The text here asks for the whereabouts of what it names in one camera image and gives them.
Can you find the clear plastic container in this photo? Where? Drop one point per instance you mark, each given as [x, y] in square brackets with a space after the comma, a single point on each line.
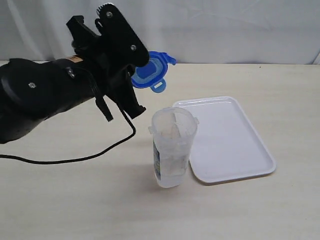
[173, 130]

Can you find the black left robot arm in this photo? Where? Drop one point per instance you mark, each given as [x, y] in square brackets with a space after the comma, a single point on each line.
[32, 92]

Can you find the blue plastic container lid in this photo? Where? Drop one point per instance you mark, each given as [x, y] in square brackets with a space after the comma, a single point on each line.
[153, 74]

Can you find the white backdrop curtain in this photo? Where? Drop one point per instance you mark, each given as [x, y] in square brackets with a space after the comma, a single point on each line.
[192, 31]

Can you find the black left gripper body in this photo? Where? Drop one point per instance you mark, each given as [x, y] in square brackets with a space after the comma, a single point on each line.
[114, 53]

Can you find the white plastic tray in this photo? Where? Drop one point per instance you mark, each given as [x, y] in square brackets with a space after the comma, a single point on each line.
[226, 146]

